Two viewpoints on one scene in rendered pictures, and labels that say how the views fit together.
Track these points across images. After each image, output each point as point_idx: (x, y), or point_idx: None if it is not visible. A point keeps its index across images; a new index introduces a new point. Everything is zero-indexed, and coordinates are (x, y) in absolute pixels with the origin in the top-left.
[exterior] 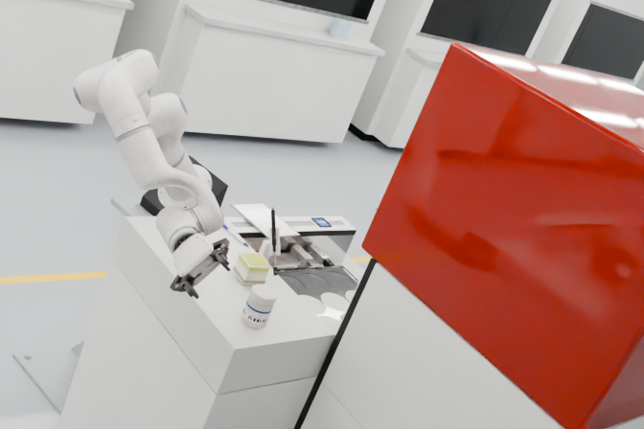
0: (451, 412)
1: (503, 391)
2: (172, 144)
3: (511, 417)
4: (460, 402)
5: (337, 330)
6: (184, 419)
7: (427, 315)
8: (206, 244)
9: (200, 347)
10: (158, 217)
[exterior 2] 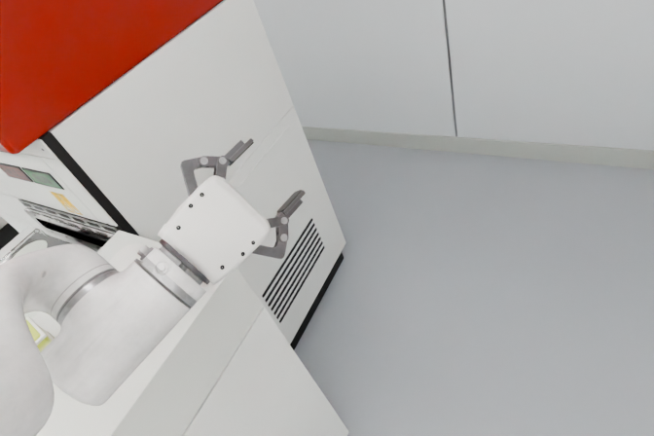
0: (213, 92)
1: (209, 26)
2: None
3: (226, 31)
4: (209, 78)
5: (116, 224)
6: (271, 372)
7: (133, 77)
8: (204, 192)
9: (217, 343)
10: (93, 386)
